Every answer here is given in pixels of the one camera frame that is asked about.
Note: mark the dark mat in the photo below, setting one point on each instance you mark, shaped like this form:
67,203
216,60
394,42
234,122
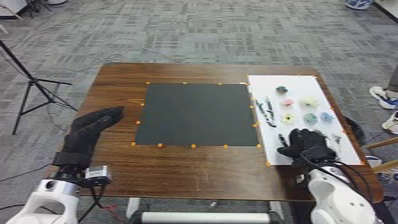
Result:
198,115

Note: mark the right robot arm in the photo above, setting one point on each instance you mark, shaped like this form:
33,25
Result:
340,203

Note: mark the yellow flower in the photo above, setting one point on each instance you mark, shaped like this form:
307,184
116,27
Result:
289,118

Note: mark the white sheet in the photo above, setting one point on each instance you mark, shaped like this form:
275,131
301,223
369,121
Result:
303,83

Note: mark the dark teal flower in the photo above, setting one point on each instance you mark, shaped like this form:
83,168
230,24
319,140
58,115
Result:
282,89

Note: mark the pale green flower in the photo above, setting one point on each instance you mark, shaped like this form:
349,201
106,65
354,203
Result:
310,117

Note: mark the pale grey bar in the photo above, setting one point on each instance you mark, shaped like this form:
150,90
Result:
207,218

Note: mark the black tripod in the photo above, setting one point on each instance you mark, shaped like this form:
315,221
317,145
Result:
33,86

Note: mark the cream white flower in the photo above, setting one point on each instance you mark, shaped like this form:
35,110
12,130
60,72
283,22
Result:
308,101

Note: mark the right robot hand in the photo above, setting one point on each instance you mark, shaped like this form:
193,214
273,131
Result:
308,143

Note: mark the person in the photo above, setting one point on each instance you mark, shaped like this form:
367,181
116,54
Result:
385,96

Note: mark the pink flower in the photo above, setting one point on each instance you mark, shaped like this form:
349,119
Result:
287,102

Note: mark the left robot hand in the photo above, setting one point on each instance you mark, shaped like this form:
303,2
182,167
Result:
86,133

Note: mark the blue and white vase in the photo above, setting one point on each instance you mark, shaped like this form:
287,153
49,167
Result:
360,3

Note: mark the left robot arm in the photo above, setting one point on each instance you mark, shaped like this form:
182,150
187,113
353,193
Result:
52,200

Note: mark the blue flower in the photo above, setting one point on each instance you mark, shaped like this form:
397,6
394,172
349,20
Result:
326,116

